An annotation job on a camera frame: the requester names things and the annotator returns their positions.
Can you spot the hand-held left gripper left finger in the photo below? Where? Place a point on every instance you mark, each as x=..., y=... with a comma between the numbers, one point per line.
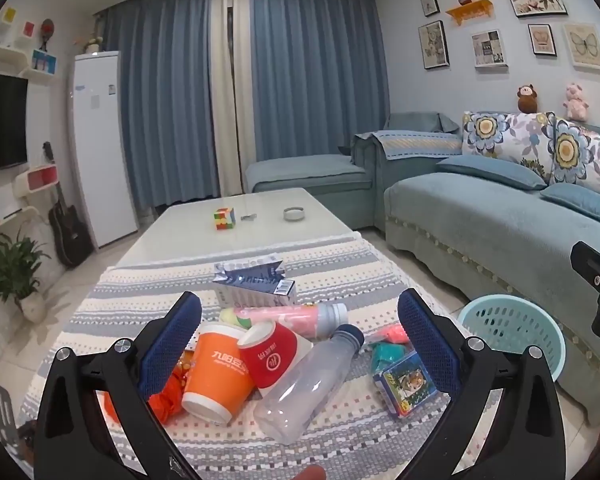
x=172, y=340

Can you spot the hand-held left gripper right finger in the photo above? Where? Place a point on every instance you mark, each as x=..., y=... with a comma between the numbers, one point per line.
x=425, y=340

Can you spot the light blue plastic basket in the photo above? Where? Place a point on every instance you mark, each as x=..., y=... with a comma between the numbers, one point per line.
x=510, y=320

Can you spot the pink plastic bottle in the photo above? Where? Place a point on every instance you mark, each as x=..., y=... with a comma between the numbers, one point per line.
x=290, y=316

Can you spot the person's left hand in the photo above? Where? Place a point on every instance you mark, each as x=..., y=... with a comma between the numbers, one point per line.
x=310, y=473

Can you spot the pink wrapper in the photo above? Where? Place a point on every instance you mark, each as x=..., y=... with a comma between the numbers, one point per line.
x=395, y=334

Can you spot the teal wrapper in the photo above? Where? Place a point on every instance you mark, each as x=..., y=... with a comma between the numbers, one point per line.
x=387, y=355

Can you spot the blue card box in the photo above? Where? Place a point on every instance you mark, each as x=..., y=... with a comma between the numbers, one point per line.
x=405, y=385

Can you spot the orange paper cup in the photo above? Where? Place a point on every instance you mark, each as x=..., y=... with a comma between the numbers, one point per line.
x=215, y=370

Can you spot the blue sofa cushion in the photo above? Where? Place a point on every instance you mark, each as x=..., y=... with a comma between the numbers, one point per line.
x=495, y=170
x=585, y=205

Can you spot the orange plastic bag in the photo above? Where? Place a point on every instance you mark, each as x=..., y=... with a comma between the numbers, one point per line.
x=167, y=402

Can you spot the striped woven tablecloth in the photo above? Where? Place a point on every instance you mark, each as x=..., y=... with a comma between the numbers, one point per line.
x=130, y=290

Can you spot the white blue flat carton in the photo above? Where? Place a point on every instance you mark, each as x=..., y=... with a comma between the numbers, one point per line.
x=250, y=295

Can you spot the red paper cup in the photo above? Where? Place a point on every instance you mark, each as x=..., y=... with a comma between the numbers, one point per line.
x=272, y=355

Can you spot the blue white milk carton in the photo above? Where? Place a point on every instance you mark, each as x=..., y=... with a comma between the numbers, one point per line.
x=250, y=271

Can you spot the floral pillow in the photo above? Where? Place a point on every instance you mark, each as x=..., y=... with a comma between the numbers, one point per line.
x=505, y=140
x=580, y=152

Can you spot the blue sofa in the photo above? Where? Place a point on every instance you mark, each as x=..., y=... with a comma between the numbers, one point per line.
x=480, y=220

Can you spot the colourful puzzle cube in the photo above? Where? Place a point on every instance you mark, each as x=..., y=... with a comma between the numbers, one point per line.
x=223, y=219

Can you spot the clear plastic bottle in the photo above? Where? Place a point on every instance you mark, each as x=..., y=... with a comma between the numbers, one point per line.
x=300, y=395

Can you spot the black guitar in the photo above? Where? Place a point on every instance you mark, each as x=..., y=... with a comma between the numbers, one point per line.
x=70, y=232

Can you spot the pink pig plush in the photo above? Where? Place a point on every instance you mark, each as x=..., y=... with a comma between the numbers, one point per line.
x=575, y=102

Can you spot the brown monkey plush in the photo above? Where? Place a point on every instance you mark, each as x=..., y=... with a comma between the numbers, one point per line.
x=528, y=100

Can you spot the green potted plant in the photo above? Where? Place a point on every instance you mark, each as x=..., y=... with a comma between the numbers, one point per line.
x=15, y=270

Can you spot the white round ashtray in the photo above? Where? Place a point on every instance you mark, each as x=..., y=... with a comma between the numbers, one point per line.
x=294, y=213

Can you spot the grey slotted spatula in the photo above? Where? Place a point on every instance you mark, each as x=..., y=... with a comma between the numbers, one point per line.
x=2, y=410

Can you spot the blue armrest cover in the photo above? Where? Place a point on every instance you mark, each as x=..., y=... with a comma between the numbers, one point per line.
x=415, y=145

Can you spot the white refrigerator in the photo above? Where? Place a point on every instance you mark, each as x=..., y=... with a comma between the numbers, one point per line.
x=102, y=150

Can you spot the unframed collage print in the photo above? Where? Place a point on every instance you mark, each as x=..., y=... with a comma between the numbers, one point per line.
x=489, y=48

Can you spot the blue curtain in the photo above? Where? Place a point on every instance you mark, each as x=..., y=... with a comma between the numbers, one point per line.
x=165, y=95
x=315, y=80

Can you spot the white sheer curtain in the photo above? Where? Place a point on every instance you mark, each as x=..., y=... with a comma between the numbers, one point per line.
x=230, y=100

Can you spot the black television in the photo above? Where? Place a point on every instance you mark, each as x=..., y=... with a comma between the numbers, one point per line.
x=2, y=122

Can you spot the flower vase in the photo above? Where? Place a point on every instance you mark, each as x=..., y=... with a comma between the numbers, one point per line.
x=93, y=44

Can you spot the white wall shelf unit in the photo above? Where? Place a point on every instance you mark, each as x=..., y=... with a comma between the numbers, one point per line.
x=35, y=180

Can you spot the butterfly picture frame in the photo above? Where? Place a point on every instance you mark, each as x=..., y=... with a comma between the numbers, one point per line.
x=585, y=46

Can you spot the small dark picture frame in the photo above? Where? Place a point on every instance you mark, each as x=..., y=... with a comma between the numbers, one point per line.
x=542, y=40

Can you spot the tall black picture frame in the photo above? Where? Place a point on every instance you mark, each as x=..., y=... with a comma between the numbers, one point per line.
x=433, y=45

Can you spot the orange wall shelf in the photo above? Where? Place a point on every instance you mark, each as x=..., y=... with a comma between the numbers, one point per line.
x=467, y=11

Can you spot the small black picture frame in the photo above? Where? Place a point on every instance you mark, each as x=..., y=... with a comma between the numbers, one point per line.
x=430, y=5

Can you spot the blue wall box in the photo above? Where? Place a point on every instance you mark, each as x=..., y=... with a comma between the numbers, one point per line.
x=43, y=61

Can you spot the red wall box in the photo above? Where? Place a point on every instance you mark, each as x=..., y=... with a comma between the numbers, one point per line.
x=28, y=28

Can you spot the yellow wall box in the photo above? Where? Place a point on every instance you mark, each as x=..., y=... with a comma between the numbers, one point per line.
x=10, y=15

